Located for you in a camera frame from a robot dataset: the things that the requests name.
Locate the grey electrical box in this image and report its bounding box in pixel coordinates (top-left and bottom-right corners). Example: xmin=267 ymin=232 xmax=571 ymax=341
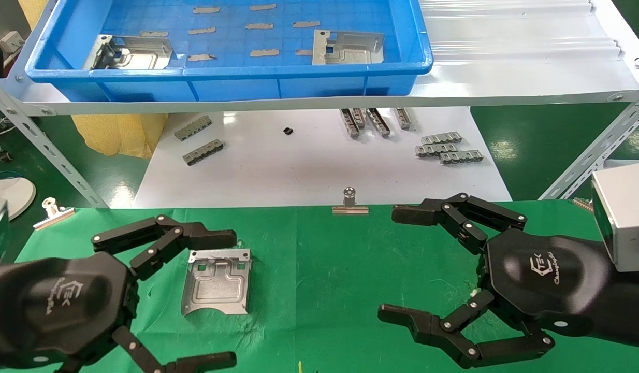
xmin=0 ymin=31 xmax=25 ymax=53

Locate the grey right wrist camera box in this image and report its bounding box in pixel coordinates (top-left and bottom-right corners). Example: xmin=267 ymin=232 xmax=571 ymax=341
xmin=590 ymin=162 xmax=639 ymax=274

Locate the grey toothed metal bar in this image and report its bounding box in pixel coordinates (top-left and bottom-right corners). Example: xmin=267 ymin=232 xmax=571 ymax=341
xmin=415 ymin=144 xmax=458 ymax=157
xmin=440 ymin=150 xmax=484 ymax=165
xmin=420 ymin=132 xmax=463 ymax=146
xmin=182 ymin=139 xmax=225 ymax=167
xmin=174 ymin=115 xmax=213 ymax=142

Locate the white round stand base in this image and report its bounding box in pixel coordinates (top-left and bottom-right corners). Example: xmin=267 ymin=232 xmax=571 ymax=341
xmin=0 ymin=177 xmax=37 ymax=221

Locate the silver sheet metal plate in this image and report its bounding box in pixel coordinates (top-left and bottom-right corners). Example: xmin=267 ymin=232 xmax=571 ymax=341
xmin=84 ymin=35 xmax=174 ymax=70
xmin=181 ymin=248 xmax=253 ymax=315
xmin=313 ymin=30 xmax=385 ymax=66

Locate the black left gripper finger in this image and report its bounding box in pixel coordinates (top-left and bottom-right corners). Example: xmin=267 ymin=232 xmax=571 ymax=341
xmin=55 ymin=325 xmax=237 ymax=373

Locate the green table cloth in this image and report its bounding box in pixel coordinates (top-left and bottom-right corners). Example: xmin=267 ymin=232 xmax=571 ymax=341
xmin=14 ymin=199 xmax=639 ymax=373

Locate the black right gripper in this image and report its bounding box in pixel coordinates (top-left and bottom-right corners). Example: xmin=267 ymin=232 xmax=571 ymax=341
xmin=377 ymin=193 xmax=614 ymax=370

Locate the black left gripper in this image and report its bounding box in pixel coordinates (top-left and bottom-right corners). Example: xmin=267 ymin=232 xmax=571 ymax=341
xmin=0 ymin=214 xmax=238 ymax=370

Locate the white metal shelf rack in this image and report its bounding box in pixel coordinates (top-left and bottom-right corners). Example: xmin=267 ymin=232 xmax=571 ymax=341
xmin=0 ymin=0 xmax=639 ymax=209

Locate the blue plastic bin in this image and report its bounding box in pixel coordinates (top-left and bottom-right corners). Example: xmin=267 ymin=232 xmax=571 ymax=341
xmin=25 ymin=0 xmax=434 ymax=102

